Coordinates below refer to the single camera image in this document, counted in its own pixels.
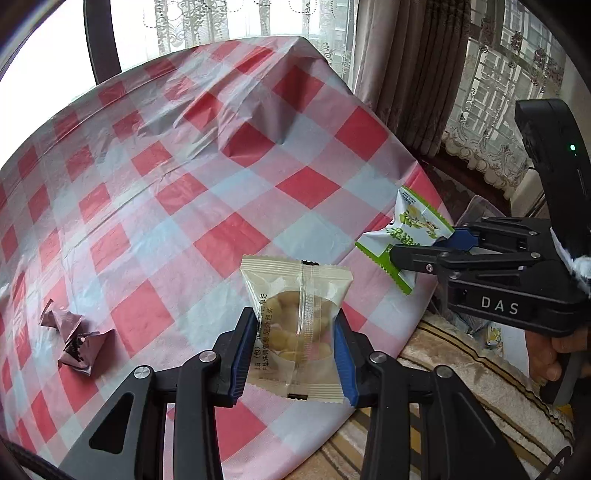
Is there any green white snack packet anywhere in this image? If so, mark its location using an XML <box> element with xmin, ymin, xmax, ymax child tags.
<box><xmin>356</xmin><ymin>186</ymin><xmax>454</xmax><ymax>295</ymax></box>

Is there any cream nut snack packet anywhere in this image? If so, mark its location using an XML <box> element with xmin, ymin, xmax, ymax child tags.
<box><xmin>239</xmin><ymin>256</ymin><xmax>353</xmax><ymax>403</ymax></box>

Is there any right hand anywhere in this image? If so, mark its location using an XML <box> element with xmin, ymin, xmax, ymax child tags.
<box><xmin>525</xmin><ymin>328</ymin><xmax>588</xmax><ymax>384</ymax></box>

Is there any striped sofa cushion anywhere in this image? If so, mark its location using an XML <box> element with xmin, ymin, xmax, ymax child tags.
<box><xmin>294</xmin><ymin>313</ymin><xmax>576</xmax><ymax>480</ymax></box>

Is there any pink black snack packet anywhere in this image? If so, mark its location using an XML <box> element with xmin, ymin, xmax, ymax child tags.
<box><xmin>57</xmin><ymin>329</ymin><xmax>114</xmax><ymax>377</ymax></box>

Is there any white lace curtain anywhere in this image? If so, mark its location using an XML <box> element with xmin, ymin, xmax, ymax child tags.
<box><xmin>442</xmin><ymin>1</ymin><xmax>566</xmax><ymax>199</ymax></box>

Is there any beige drape curtain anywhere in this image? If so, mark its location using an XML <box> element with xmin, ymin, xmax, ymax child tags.
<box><xmin>353</xmin><ymin>0</ymin><xmax>471</xmax><ymax>157</ymax></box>

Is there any red white checkered tablecloth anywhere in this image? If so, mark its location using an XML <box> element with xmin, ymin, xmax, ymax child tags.
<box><xmin>1</xmin><ymin>37</ymin><xmax>445</xmax><ymax>463</ymax></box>

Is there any black cable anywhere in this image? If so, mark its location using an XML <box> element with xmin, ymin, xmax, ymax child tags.
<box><xmin>535</xmin><ymin>442</ymin><xmax>574</xmax><ymax>480</ymax></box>

